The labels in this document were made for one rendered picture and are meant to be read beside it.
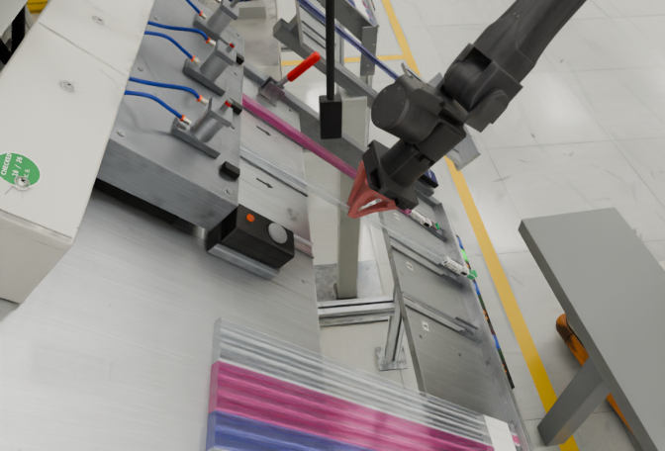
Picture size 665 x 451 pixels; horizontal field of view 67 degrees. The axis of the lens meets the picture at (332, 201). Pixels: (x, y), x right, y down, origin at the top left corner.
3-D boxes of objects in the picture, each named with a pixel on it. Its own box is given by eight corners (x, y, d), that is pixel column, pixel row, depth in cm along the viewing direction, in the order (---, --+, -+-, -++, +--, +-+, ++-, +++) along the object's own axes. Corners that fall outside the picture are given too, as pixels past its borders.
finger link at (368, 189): (334, 219, 72) (379, 178, 67) (329, 185, 77) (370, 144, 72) (369, 235, 75) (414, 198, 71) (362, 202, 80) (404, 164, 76)
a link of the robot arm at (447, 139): (478, 137, 65) (460, 109, 68) (446, 119, 61) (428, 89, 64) (438, 171, 68) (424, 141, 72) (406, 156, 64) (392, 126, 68)
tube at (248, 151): (469, 274, 92) (474, 271, 91) (471, 280, 91) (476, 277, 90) (232, 142, 65) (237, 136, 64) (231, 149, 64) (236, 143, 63)
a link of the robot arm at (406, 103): (516, 100, 61) (476, 66, 67) (459, 59, 54) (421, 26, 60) (449, 174, 66) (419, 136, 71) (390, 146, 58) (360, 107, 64)
